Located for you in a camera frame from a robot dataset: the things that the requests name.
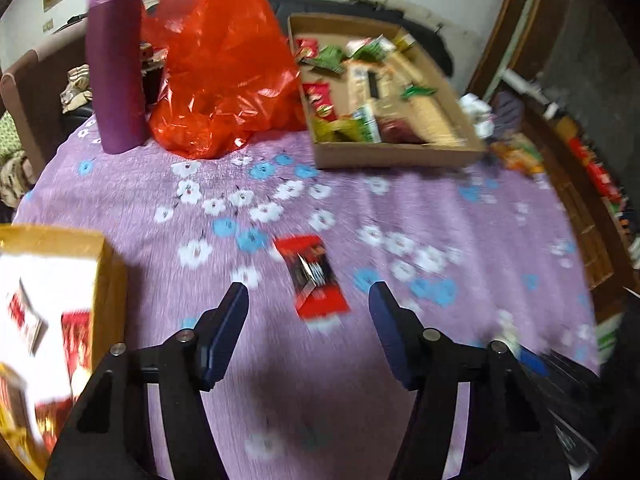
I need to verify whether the white plastic device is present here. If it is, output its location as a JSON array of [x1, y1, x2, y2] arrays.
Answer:
[[500, 67, 558, 118]]

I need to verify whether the purple thermos bottle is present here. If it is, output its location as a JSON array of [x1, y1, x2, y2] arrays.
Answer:
[[84, 0, 151, 154]]

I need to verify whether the beige patterned bag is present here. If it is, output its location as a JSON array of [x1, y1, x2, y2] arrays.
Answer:
[[60, 64, 93, 113]]

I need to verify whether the red white packet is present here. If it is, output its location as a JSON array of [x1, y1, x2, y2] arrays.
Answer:
[[7, 280, 48, 356]]

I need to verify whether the row of red packets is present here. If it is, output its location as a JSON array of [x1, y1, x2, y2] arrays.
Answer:
[[570, 137, 626, 211]]

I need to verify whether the red black silver packet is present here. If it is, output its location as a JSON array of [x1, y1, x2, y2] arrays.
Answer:
[[272, 235, 351, 321]]

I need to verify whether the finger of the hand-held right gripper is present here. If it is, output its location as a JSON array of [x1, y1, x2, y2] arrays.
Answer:
[[517, 345, 556, 376]]

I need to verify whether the pile of assorted snack packets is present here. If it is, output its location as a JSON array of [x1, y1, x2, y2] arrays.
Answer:
[[295, 32, 466, 145]]

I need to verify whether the green patterned cloth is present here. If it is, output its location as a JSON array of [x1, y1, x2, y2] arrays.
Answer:
[[0, 112, 23, 161]]

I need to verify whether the stack of orange packets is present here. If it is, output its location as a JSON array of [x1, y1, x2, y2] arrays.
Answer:
[[490, 135, 546, 176]]

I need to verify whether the brown patterned cloth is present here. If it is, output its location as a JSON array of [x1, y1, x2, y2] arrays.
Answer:
[[0, 152, 36, 206]]

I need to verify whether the purple floral tablecloth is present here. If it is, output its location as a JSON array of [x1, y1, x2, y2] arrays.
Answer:
[[10, 125, 601, 480]]

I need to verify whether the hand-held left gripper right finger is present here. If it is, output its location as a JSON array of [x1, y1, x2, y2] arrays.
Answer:
[[367, 280, 573, 480]]

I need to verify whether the red plastic bag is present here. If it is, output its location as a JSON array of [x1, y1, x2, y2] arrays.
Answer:
[[141, 0, 308, 160]]

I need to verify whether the brown sofa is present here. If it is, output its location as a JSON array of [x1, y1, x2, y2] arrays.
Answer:
[[0, 25, 96, 181]]

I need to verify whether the grey phone stand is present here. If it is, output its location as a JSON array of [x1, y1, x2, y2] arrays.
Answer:
[[492, 90, 526, 133]]

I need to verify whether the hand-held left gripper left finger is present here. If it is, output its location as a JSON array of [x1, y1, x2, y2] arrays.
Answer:
[[44, 281, 251, 480]]

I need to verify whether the brown cardboard box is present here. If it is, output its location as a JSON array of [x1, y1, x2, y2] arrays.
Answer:
[[287, 13, 487, 170]]

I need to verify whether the yellow box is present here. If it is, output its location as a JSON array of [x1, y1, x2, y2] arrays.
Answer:
[[0, 225, 128, 478]]

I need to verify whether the brown jar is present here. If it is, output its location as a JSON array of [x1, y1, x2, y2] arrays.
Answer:
[[139, 42, 168, 106]]

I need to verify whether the white crumpled tissue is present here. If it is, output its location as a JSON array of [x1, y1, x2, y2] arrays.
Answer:
[[457, 92, 496, 138]]

